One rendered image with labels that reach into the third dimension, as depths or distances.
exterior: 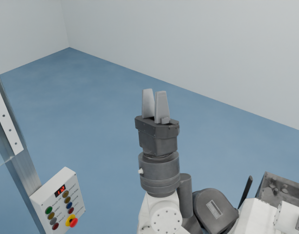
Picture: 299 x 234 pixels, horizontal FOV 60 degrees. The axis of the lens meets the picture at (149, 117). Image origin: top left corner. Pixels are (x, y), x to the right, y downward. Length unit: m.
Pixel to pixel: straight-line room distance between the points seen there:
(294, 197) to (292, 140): 2.30
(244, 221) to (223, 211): 0.06
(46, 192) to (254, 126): 2.55
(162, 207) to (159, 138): 0.14
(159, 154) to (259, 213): 0.38
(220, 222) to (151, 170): 0.30
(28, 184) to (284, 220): 0.78
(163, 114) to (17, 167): 0.57
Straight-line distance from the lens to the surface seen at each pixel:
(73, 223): 1.17
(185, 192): 0.59
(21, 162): 0.93
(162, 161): 0.52
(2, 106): 0.80
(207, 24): 3.17
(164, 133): 0.48
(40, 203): 1.00
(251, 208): 0.79
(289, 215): 0.68
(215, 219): 0.75
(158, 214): 0.55
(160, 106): 0.49
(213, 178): 2.47
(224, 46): 3.15
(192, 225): 0.76
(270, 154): 2.88
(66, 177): 1.04
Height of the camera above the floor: 1.87
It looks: 38 degrees down
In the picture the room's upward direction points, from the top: straight up
